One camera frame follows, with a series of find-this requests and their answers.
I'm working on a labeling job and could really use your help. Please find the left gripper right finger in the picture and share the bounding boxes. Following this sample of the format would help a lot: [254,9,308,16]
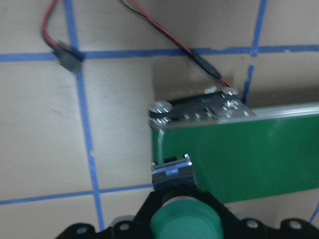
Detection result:
[194,189,319,239]

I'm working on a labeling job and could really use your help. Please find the red black wire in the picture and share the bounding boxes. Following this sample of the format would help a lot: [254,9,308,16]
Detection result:
[41,0,236,89]

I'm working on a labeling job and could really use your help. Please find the green conveyor belt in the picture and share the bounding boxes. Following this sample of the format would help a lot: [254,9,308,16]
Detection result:
[149,88,319,203]

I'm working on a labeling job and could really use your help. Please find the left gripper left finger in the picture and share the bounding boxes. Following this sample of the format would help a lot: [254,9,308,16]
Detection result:
[54,191,172,239]

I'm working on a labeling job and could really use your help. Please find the green push button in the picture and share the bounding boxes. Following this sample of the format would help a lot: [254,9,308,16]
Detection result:
[150,154,224,239]

